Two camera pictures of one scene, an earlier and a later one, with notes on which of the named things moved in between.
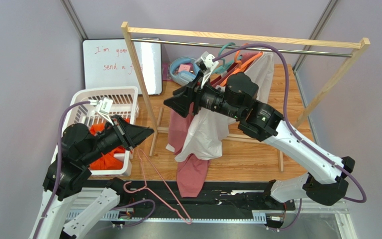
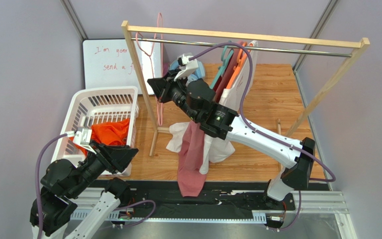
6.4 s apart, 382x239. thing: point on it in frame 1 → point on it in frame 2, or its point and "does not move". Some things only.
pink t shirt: x=192 y=175 → x=192 y=152
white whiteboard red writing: x=107 y=62 does not move
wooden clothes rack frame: x=356 y=46 does not move
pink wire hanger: x=145 y=187 → x=149 y=55
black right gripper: x=194 y=97 → x=165 y=89
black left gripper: x=132 y=134 → x=116 y=157
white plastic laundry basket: x=126 y=104 does not move
